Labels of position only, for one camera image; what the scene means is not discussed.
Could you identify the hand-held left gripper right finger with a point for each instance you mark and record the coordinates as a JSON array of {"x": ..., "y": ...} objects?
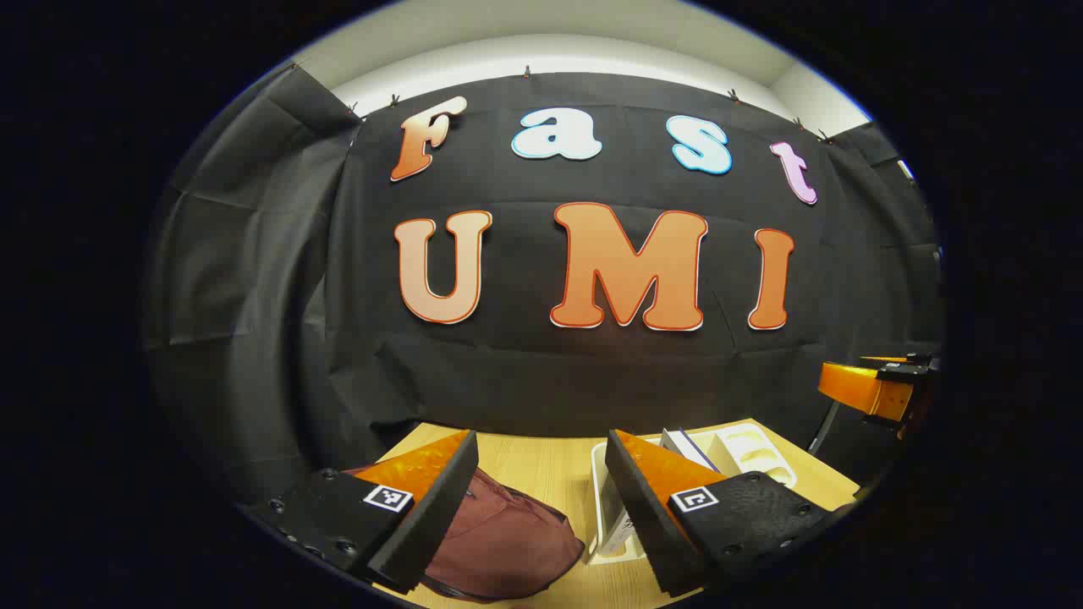
[{"x": 647, "y": 524}]

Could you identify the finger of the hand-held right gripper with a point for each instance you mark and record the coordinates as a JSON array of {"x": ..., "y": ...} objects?
[{"x": 859, "y": 389}]

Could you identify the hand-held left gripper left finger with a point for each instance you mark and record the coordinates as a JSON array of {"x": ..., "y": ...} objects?
[{"x": 423, "y": 524}]

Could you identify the maroon schoolbag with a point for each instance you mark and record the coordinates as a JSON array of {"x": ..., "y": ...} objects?
[{"x": 499, "y": 541}]

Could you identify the blue cover book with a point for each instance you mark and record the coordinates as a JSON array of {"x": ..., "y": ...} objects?
[{"x": 685, "y": 447}]

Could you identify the white bookshelf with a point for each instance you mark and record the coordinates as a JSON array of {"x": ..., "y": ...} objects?
[{"x": 749, "y": 452}]

